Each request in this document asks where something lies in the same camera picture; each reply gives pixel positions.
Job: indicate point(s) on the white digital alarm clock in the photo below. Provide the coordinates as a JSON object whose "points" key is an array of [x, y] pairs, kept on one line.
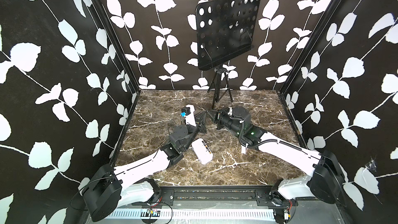
{"points": [[202, 151]]}

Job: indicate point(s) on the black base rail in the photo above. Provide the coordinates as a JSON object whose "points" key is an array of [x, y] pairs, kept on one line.
{"points": [[260, 194]]}

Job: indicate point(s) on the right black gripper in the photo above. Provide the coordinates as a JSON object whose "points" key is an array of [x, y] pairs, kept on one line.
{"points": [[223, 114]]}

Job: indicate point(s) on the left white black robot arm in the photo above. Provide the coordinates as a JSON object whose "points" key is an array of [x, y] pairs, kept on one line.
{"points": [[112, 187]]}

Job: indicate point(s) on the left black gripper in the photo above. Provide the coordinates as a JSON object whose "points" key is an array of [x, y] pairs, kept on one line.
{"points": [[198, 117]]}

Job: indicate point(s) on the white battery cover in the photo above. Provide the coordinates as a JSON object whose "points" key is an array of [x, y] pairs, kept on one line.
{"points": [[243, 149]]}

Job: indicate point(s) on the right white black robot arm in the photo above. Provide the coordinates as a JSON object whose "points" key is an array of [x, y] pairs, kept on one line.
{"points": [[323, 178]]}

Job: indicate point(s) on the black perforated music stand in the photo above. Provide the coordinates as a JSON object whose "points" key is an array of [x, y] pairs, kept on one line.
{"points": [[225, 30]]}

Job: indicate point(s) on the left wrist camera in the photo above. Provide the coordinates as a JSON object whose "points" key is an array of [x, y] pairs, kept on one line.
{"points": [[187, 112]]}

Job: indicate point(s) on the white slotted cable duct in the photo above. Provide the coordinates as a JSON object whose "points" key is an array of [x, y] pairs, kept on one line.
{"points": [[177, 214]]}

